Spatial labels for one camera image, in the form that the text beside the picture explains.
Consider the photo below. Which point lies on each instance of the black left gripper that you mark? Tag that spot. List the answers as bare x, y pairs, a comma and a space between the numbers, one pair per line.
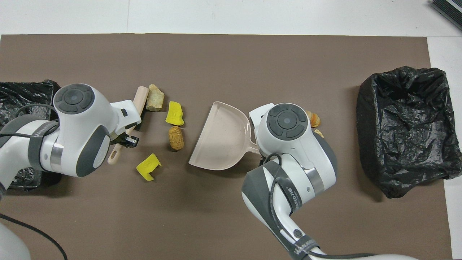
121, 138

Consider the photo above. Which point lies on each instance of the notched yellow sponge piece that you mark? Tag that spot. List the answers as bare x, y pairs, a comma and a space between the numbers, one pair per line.
146, 166

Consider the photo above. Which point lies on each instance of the brown cork-like bread roll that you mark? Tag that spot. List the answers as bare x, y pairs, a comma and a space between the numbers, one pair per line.
176, 138

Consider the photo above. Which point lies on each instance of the large beige bread chunk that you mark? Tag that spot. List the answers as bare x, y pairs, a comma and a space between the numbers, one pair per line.
155, 97

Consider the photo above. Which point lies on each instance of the yellow sponge chunk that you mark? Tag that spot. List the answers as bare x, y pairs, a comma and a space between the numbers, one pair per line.
175, 113

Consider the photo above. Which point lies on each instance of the beige plastic dustpan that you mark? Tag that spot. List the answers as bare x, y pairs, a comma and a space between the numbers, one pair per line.
223, 141

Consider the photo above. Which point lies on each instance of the striped croissant piece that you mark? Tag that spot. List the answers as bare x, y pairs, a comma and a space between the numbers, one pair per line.
314, 120

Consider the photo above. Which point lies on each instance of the small beige bread chunk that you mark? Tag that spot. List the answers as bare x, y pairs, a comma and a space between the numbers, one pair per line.
319, 133

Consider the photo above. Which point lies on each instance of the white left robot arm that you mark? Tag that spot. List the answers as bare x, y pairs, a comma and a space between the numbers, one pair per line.
75, 126

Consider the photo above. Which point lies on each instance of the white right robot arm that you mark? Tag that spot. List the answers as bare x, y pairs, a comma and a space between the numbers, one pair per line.
288, 122

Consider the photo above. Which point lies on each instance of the black bag-lined open bin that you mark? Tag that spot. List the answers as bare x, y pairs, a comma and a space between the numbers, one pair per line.
408, 122

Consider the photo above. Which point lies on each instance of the brown table mat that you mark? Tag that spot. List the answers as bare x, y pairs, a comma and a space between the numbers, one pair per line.
231, 54

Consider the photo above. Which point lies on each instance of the dark ribbed object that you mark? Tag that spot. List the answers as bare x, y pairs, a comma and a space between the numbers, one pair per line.
449, 12

